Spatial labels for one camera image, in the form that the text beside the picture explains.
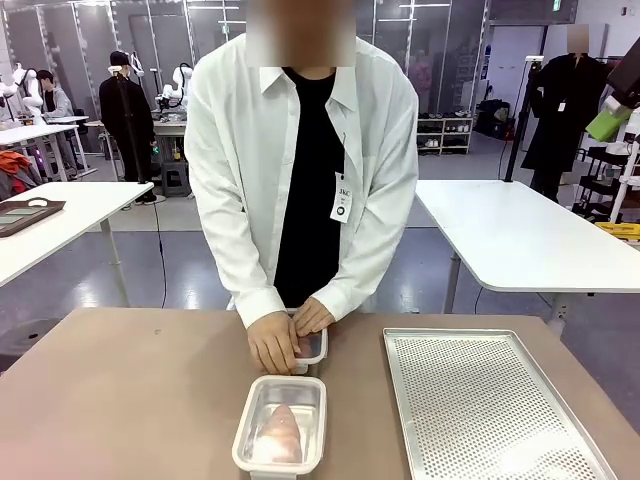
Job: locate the person's right sleeved forearm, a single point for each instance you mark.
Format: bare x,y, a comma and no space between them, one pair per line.
245,280

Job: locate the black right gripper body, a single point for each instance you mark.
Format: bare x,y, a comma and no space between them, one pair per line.
629,75

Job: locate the black shelving cart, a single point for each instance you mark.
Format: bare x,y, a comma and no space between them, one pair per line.
600,180

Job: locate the figure in black coat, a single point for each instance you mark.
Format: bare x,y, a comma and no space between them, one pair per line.
565,110

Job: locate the black bags pile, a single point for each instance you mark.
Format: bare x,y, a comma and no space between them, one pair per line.
495,120

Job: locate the white hanging name tag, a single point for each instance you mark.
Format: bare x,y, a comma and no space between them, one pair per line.
341,197

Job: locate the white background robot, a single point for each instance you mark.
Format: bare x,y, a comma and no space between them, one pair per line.
25,90

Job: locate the person's right hand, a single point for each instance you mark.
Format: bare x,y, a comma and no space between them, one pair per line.
272,345

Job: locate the seated person in grey hoodie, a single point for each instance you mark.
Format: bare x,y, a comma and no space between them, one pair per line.
55,100

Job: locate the wooden shoe rack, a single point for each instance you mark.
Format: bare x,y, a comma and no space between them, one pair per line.
445,132

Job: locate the white table with brown tray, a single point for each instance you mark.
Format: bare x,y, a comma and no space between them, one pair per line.
75,210

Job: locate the person in black cap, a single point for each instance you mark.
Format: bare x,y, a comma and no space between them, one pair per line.
127,115

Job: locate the brown serving tray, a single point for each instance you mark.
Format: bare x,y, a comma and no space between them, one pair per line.
25,217

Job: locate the perforated metal baking tray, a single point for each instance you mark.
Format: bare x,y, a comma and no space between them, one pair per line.
500,425

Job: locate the orange cloth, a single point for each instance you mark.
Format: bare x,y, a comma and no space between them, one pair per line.
12,167

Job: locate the person's left hand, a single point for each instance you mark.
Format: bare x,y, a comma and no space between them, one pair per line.
312,315

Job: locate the white background robot arms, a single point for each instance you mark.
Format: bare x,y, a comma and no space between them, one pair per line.
175,87

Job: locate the black stand with white top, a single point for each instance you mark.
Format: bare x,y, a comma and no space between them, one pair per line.
532,62

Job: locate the person in white shirt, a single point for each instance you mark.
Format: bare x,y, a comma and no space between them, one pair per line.
240,150

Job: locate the white background desk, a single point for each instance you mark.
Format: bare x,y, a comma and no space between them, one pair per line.
35,135

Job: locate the yellow crate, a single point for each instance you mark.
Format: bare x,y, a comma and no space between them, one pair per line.
622,232

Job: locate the rectangular steel container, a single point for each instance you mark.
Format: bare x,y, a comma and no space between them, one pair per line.
322,345
245,435

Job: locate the dark step stool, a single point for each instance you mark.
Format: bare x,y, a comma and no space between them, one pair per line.
175,180

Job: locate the person's left sleeved forearm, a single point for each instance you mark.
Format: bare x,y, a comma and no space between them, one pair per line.
365,265

